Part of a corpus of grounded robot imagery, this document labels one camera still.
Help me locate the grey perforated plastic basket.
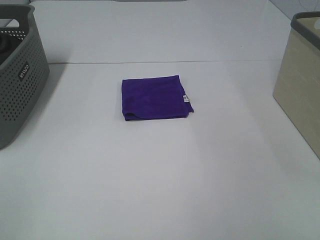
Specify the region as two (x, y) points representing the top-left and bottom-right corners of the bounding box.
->
(0, 4), (50, 149)

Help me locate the purple towel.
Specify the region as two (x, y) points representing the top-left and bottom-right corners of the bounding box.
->
(121, 75), (194, 121)

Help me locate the beige plastic basket grey rim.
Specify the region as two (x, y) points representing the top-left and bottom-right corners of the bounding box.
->
(273, 11), (320, 156)

